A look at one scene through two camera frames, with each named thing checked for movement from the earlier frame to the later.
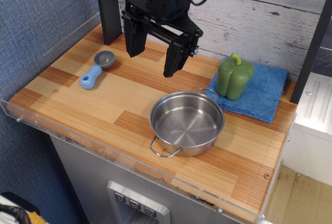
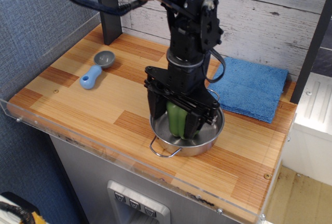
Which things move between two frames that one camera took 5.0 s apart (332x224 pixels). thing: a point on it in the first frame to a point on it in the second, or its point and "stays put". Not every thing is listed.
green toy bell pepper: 233,75 to 177,118
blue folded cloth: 263,98 stays put
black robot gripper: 164,13 to 186,85
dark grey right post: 308,65 stays put
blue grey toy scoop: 103,59 stays put
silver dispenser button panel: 127,206 stays put
